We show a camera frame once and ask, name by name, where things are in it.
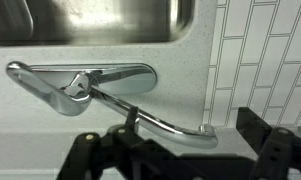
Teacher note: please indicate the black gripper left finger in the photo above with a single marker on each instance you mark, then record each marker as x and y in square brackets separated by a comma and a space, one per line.
[100, 156]

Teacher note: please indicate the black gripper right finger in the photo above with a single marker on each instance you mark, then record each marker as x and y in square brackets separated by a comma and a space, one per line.
[276, 150]

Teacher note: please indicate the stainless steel sink basin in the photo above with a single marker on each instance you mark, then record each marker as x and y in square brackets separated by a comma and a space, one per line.
[106, 20]

